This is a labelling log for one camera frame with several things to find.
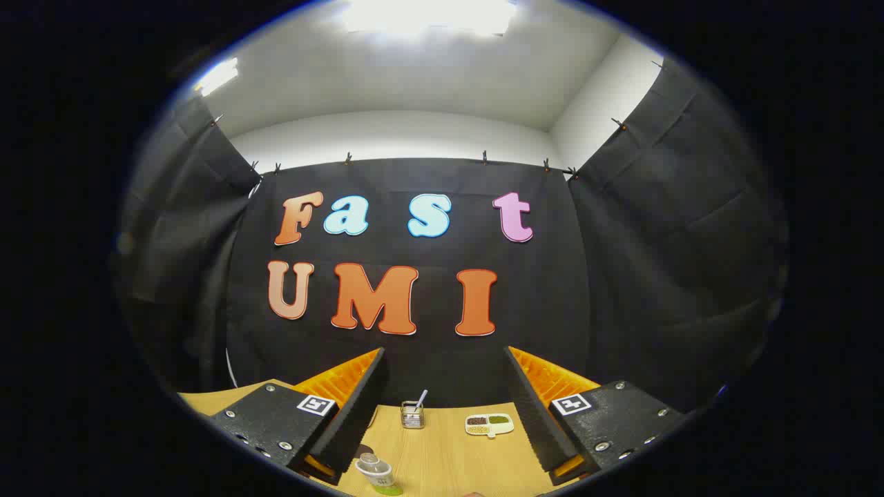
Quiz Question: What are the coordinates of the clear juice bottle white label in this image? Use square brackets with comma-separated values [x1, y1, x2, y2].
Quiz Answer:
[355, 452, 404, 497]

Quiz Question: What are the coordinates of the small ceiling light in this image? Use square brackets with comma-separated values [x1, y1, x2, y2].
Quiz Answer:
[195, 57, 240, 97]

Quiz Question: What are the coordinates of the large ceiling light panel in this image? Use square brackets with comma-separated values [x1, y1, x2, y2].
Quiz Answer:
[342, 0, 519, 37]

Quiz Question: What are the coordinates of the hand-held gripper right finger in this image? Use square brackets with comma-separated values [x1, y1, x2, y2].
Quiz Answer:
[504, 346, 686, 486]

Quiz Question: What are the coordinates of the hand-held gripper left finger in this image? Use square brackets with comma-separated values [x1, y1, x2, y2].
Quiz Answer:
[207, 347, 386, 486]

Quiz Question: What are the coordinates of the white divided dish with beans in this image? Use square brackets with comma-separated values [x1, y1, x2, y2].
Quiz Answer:
[465, 413, 515, 439]

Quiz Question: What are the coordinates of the wooden table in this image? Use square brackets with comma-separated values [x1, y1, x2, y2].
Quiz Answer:
[178, 378, 582, 497]

